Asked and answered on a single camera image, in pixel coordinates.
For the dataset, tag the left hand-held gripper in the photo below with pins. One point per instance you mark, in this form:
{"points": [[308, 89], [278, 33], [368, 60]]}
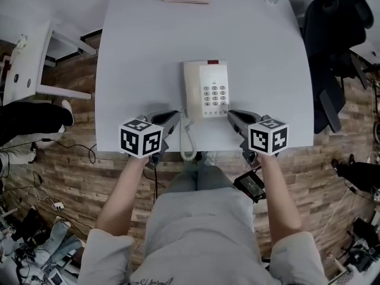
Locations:
{"points": [[141, 139]]}

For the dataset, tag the small white screen device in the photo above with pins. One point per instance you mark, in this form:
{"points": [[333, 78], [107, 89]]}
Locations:
{"points": [[55, 278]]}

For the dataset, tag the grey work table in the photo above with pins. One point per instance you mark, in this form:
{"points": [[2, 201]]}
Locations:
{"points": [[148, 70]]}

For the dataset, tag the black hip-worn device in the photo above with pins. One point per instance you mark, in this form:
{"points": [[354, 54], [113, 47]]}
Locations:
{"points": [[249, 186]]}

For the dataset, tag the small white figurine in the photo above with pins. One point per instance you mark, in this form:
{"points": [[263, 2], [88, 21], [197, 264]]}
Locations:
{"points": [[22, 41]]}

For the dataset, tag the black office chair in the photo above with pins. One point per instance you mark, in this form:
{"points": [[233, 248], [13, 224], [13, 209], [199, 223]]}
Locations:
{"points": [[326, 55]]}

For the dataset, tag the small white power adapter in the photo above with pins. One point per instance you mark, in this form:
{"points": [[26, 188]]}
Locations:
{"points": [[58, 205]]}

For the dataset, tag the small white side table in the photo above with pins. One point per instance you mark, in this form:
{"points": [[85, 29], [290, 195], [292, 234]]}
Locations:
{"points": [[26, 70]]}

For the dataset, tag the light blue jeans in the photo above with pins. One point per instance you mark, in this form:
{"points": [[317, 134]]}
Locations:
{"points": [[60, 242]]}

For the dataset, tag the black equipment pile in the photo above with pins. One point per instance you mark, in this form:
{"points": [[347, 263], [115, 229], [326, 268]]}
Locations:
{"points": [[363, 245]]}

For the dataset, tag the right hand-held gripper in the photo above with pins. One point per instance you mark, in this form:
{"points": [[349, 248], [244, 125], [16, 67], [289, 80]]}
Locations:
{"points": [[267, 136]]}

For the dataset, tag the person's grey shirt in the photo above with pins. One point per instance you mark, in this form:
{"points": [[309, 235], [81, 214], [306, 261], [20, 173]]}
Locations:
{"points": [[202, 236]]}

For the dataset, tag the person's left forearm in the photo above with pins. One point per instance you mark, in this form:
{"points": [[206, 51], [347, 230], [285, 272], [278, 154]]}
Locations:
{"points": [[118, 200]]}

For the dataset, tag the person's legs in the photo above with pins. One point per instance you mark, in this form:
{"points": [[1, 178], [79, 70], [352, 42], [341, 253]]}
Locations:
{"points": [[207, 177]]}

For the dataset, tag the person's right forearm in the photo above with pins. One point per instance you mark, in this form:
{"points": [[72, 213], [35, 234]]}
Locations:
{"points": [[279, 200]]}

